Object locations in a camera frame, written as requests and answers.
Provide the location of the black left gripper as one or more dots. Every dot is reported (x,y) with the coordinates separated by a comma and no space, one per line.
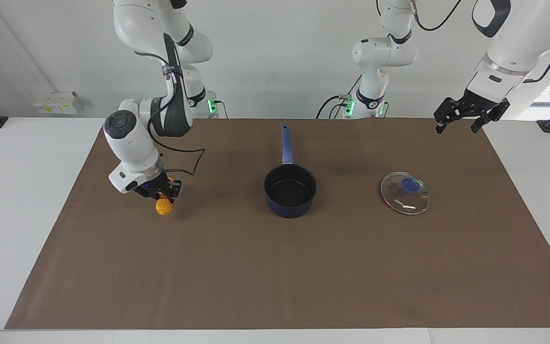
(482,104)

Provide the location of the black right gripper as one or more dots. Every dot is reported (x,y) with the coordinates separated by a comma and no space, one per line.
(153,184)

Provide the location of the yellow toy corn cob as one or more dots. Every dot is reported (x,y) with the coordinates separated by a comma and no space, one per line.
(163,207)

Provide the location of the glass lid with blue knob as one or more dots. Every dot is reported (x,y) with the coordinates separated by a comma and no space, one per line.
(408,186)

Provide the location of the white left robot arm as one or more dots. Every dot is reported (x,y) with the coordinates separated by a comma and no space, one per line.
(385,52)

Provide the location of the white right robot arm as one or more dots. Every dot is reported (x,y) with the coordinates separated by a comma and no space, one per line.
(134,143)

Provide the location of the dark blue saucepan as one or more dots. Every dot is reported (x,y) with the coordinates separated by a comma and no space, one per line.
(290,191)

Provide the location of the brown table mat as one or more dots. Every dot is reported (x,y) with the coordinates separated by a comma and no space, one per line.
(275,267)

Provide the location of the white wall socket box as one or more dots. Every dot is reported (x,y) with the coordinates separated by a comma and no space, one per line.
(58,102)

